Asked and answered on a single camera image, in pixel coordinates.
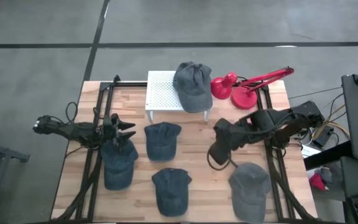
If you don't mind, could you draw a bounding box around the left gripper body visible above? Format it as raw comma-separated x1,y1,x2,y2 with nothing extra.
103,115,120,147

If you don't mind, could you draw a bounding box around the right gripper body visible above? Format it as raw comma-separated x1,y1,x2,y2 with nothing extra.
213,118,245,149

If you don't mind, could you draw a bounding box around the dark blue denim cap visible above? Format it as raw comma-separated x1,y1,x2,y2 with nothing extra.
144,121,182,162
151,167,193,218
100,139,139,191

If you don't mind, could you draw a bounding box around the grey cotton cap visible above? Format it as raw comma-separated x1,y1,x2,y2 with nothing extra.
172,61,214,113
227,162,272,224

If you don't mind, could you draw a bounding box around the red desk lamp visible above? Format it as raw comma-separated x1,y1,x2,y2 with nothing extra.
209,66,295,111

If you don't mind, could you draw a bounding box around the white perforated metal shelf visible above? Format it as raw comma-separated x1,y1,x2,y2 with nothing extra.
144,70,211,122

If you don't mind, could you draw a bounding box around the white paper sheet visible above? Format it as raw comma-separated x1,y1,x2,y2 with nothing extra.
300,144,322,159

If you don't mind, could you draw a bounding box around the black controller box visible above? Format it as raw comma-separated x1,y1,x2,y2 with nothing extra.
311,126,335,149

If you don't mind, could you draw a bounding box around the red cloth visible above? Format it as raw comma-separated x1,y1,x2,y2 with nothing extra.
308,173,326,191

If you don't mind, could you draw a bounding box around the black metal stand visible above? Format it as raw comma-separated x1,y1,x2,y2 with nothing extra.
0,124,30,224

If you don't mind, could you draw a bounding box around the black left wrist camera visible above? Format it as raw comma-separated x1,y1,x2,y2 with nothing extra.
103,117,114,138

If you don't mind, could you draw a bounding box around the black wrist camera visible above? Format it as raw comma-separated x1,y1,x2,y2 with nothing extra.
103,117,114,138
213,119,230,135

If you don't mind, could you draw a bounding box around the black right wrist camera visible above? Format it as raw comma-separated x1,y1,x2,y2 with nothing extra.
213,119,230,135

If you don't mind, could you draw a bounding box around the black table frame rail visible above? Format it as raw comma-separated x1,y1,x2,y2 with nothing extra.
73,81,110,221
264,85,295,220
87,81,117,221
256,86,283,221

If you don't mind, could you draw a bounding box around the black table frame crossbar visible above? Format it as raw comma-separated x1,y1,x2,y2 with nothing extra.
99,80,149,88

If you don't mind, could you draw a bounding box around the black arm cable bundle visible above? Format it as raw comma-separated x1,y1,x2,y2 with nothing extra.
53,155,102,222
271,167,318,222

